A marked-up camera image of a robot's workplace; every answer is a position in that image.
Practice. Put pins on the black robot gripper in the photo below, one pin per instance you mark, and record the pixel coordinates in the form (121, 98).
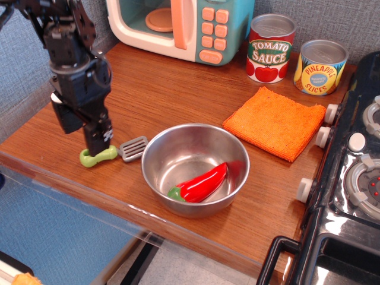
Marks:
(78, 99)

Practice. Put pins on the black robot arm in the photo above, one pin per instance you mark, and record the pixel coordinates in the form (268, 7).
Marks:
(63, 28)

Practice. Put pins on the black oven door handle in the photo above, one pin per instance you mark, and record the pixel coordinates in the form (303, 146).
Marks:
(279, 244)

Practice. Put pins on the white stove knob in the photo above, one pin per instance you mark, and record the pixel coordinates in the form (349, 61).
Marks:
(322, 136)
(304, 189)
(330, 113)

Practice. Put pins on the pineapple slices can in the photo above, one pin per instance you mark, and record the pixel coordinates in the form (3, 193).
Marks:
(320, 67)

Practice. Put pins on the tomato sauce can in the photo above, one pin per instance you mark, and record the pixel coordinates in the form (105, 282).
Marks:
(269, 47)

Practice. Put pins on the steel mixing bowl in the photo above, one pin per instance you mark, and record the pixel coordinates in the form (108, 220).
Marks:
(188, 153)

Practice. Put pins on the peach microwave turntable plate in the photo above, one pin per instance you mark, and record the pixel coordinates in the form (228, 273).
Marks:
(160, 20)

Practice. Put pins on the orange folded cloth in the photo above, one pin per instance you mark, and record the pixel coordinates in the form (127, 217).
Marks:
(275, 123)

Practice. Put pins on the teal toy microwave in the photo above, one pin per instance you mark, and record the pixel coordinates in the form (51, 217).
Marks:
(206, 32)

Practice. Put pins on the green handled grey spatula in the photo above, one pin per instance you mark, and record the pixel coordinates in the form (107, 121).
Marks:
(128, 151)

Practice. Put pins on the white stove knob middle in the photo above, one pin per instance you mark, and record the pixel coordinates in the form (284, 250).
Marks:
(322, 136)

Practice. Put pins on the white stove knob top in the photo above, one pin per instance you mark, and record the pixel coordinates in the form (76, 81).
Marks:
(330, 113)

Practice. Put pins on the red toy chili pepper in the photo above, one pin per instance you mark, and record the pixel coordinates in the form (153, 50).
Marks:
(199, 188)

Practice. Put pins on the orange plush object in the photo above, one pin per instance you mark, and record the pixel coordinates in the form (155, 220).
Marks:
(26, 279)

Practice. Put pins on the white stove knob bottom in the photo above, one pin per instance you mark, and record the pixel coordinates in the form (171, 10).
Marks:
(304, 189)

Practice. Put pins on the black toy stove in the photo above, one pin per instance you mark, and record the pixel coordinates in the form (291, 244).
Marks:
(340, 226)

